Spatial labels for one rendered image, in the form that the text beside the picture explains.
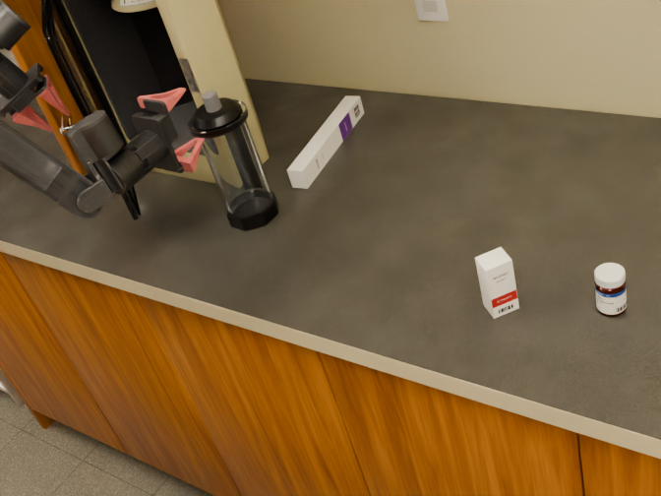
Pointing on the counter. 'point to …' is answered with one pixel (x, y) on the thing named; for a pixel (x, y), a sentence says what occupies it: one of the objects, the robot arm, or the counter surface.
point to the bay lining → (129, 56)
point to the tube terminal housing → (204, 65)
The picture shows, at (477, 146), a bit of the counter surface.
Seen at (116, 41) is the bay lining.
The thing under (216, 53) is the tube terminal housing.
